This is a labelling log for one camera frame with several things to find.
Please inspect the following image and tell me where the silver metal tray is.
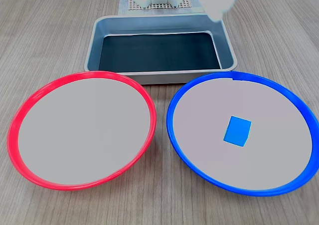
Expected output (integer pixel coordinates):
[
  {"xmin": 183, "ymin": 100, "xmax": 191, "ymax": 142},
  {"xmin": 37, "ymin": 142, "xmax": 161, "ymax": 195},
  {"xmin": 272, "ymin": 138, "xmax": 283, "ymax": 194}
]
[{"xmin": 84, "ymin": 14, "xmax": 238, "ymax": 85}]

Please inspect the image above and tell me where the white dish red rim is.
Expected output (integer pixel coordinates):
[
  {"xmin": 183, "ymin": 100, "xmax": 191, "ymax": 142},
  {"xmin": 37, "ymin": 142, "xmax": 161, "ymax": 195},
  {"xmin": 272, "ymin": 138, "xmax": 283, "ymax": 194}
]
[{"xmin": 7, "ymin": 70, "xmax": 157, "ymax": 191}]

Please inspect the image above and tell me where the white dish blue rim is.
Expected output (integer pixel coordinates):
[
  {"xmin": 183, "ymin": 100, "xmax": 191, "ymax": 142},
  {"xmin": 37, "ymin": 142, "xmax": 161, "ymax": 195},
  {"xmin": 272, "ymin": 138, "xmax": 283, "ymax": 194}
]
[{"xmin": 166, "ymin": 71, "xmax": 319, "ymax": 197}]

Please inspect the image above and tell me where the white grid pad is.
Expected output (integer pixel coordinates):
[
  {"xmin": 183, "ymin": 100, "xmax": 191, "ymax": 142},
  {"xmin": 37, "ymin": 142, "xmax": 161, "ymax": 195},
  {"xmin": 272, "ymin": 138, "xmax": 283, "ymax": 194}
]
[{"xmin": 128, "ymin": 0, "xmax": 193, "ymax": 11}]

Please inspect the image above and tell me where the black tray liner mat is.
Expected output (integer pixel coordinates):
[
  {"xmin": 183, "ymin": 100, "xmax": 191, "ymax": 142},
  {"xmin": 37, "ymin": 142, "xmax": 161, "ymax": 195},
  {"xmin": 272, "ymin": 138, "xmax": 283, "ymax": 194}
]
[{"xmin": 98, "ymin": 31, "xmax": 222, "ymax": 72}]

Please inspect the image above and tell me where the blue cube block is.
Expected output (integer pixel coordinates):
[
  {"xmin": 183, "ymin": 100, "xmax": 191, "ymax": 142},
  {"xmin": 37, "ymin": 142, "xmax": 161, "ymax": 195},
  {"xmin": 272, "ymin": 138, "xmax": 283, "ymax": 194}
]
[{"xmin": 223, "ymin": 116, "xmax": 252, "ymax": 147}]

